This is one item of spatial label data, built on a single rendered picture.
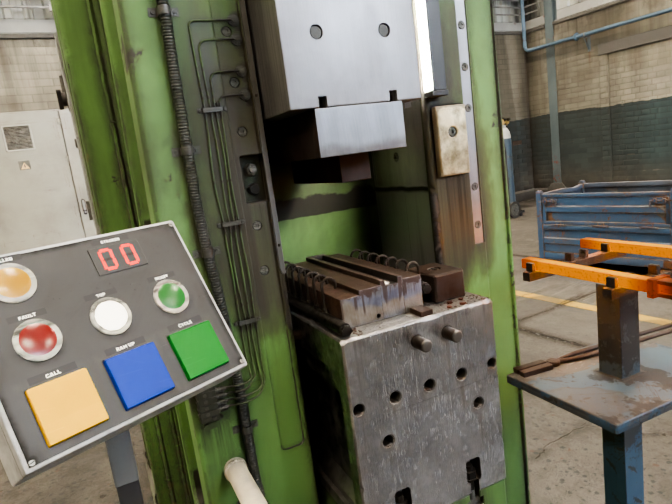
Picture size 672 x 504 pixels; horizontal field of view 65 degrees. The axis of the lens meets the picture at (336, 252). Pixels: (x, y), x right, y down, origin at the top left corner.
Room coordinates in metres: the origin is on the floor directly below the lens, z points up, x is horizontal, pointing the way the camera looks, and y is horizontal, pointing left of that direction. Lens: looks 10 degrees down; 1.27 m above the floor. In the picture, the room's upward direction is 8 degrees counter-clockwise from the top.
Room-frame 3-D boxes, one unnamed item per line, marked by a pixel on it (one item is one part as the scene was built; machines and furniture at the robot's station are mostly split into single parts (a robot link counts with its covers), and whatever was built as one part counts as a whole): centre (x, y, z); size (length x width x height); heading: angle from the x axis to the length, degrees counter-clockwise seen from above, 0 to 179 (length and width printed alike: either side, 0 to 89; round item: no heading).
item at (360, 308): (1.29, 0.00, 0.96); 0.42 x 0.20 x 0.09; 24
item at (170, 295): (0.82, 0.27, 1.09); 0.05 x 0.03 x 0.04; 114
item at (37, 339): (0.67, 0.40, 1.09); 0.05 x 0.03 x 0.04; 114
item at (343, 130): (1.29, 0.00, 1.32); 0.42 x 0.20 x 0.10; 24
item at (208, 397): (1.06, 0.30, 0.80); 0.06 x 0.03 x 0.14; 114
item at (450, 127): (1.35, -0.32, 1.27); 0.09 x 0.02 x 0.17; 114
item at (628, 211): (4.52, -2.49, 0.36); 1.20 x 0.80 x 0.72; 34
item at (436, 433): (1.32, -0.05, 0.69); 0.56 x 0.38 x 0.45; 24
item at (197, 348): (0.79, 0.23, 1.01); 0.07 x 0.05 x 0.07; 139
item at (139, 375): (0.71, 0.30, 1.01); 0.07 x 0.05 x 0.07; 139
